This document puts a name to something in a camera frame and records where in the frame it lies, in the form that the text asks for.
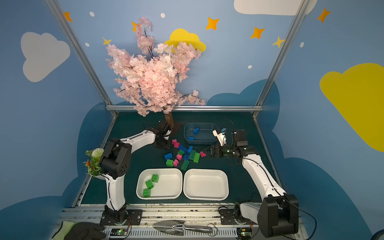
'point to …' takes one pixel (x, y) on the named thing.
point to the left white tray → (169, 186)
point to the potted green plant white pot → (94, 169)
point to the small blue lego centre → (186, 157)
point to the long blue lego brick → (183, 148)
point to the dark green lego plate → (192, 154)
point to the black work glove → (83, 231)
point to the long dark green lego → (185, 165)
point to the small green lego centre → (180, 152)
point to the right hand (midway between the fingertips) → (210, 148)
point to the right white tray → (210, 185)
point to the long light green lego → (196, 158)
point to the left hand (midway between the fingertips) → (168, 145)
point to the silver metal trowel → (176, 227)
